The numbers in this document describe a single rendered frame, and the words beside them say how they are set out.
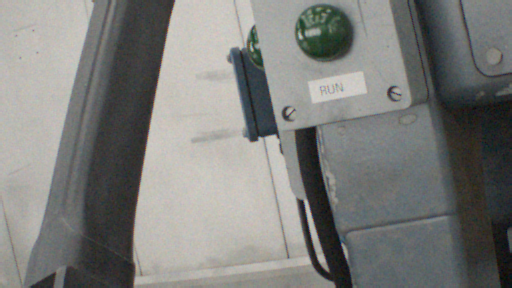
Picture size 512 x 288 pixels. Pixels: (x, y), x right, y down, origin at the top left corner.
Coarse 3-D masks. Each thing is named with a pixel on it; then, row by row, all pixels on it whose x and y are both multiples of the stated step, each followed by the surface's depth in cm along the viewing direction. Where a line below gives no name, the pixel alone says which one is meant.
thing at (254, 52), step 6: (252, 30) 59; (252, 36) 59; (252, 42) 59; (258, 42) 58; (252, 48) 59; (258, 48) 58; (252, 54) 59; (258, 54) 58; (252, 60) 59; (258, 60) 59; (258, 66) 59; (264, 66) 59
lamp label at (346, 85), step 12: (360, 72) 55; (312, 84) 56; (324, 84) 56; (336, 84) 56; (348, 84) 56; (360, 84) 55; (312, 96) 57; (324, 96) 56; (336, 96) 56; (348, 96) 56
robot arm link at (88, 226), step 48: (96, 0) 85; (144, 0) 83; (96, 48) 80; (144, 48) 81; (96, 96) 76; (144, 96) 79; (96, 144) 74; (144, 144) 77; (96, 192) 72; (48, 240) 70; (96, 240) 69
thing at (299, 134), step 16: (304, 128) 64; (304, 144) 64; (304, 160) 64; (304, 176) 64; (320, 176) 64; (320, 192) 64; (320, 208) 65; (320, 224) 65; (320, 240) 65; (336, 240) 65; (336, 256) 65; (336, 272) 66
